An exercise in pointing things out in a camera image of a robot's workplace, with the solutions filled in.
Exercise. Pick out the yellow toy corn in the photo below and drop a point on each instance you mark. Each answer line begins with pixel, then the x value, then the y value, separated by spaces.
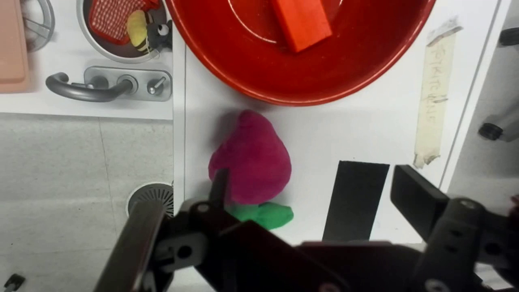
pixel 139 29

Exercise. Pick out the pink plastic cutting board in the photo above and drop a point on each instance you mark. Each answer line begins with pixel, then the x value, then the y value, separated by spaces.
pixel 12 42

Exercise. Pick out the white toy sink counter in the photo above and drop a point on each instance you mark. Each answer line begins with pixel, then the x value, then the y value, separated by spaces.
pixel 66 53

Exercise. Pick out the round grey floor drain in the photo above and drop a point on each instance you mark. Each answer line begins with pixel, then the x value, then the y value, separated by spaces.
pixel 155 196

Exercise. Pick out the grey toy faucet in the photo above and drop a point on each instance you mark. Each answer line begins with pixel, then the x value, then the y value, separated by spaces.
pixel 135 81

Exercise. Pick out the grey office chair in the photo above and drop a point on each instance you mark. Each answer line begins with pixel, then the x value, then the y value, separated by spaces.
pixel 508 121

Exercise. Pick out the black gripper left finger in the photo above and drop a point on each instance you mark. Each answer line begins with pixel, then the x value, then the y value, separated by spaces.
pixel 220 188

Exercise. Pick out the purple plush toy green leaf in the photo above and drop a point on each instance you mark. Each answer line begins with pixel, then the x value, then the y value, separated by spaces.
pixel 254 162

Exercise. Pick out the beige masking tape strip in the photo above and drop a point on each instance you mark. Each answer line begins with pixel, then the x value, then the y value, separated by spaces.
pixel 435 90

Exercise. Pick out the orange red plastic bowl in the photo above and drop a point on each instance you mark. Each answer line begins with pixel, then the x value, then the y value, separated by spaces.
pixel 346 69

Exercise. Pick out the orange rectangular block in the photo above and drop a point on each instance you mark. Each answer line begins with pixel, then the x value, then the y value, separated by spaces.
pixel 301 24

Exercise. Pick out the white toy cabinet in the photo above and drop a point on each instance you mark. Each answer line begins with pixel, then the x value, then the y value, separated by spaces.
pixel 379 129

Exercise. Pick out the grey toy burner grate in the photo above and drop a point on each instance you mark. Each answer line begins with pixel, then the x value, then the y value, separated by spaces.
pixel 43 32

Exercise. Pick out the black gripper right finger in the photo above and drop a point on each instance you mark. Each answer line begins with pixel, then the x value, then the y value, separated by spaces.
pixel 419 196

